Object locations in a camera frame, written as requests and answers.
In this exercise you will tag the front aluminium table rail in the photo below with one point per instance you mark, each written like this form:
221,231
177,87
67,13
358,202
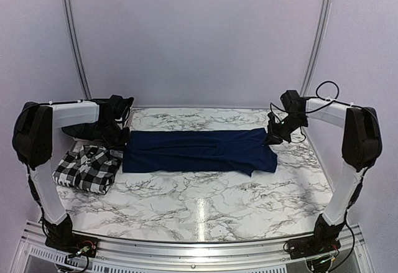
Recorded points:
128,255

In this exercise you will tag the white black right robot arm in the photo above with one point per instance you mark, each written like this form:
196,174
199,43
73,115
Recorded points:
360,149

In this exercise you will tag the pink perforated laundry basket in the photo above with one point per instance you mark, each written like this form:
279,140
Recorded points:
129,120

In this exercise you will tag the black white plaid shirt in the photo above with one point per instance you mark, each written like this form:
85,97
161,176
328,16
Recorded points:
91,169

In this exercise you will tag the aluminium frame post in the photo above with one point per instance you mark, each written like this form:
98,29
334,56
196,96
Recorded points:
76,52
317,44

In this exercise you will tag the left aluminium frame post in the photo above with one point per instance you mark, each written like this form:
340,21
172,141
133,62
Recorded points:
76,52

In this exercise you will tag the right aluminium frame post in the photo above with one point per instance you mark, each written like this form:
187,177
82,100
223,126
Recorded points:
317,44

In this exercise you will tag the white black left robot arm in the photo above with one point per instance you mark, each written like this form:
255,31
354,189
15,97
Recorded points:
33,143

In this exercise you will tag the dark blue green clothes pile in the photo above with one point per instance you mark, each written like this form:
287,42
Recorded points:
88,131

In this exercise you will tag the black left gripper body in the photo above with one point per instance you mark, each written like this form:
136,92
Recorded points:
112,137

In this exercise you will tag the navy blue t-shirt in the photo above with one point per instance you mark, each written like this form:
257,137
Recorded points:
199,151

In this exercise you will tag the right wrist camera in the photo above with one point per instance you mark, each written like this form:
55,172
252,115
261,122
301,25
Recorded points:
271,117

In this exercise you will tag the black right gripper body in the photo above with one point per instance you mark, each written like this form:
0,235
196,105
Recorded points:
290,124

